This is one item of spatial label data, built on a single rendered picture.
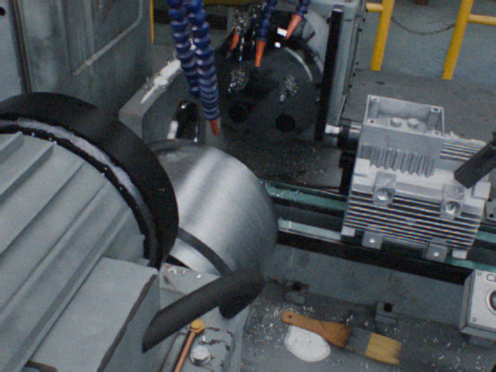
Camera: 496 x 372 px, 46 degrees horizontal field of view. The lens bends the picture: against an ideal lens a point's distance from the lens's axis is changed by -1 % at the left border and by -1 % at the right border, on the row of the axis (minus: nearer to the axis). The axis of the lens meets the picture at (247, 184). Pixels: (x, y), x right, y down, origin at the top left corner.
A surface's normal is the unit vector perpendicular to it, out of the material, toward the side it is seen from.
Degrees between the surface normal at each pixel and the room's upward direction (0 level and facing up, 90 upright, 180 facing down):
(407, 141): 90
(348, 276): 90
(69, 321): 0
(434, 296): 90
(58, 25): 90
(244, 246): 55
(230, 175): 28
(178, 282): 0
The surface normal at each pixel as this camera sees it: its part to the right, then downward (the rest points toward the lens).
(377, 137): -0.24, 0.55
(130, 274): 0.06, -0.81
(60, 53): 0.96, 0.20
